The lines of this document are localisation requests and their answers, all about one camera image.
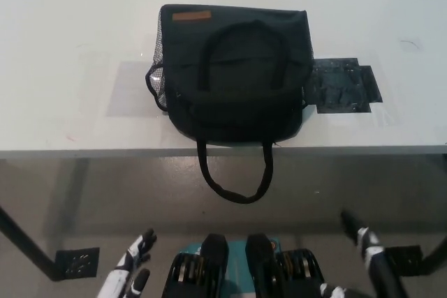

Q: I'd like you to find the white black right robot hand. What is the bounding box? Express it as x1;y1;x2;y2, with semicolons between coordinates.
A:
340;210;386;266

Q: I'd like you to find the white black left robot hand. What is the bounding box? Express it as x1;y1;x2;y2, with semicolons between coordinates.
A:
96;228;158;298

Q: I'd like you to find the black soft travel bag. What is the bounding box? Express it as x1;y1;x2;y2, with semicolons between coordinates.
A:
144;3;317;204

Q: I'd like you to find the black taped floor plate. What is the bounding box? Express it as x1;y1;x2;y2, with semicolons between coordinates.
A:
383;244;424;275
55;247;101;280

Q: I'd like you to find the black table leg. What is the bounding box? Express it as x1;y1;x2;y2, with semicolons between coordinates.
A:
415;219;447;275
0;205;67;282

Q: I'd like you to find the large black tape patch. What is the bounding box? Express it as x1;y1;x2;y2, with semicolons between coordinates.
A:
303;56;372;114

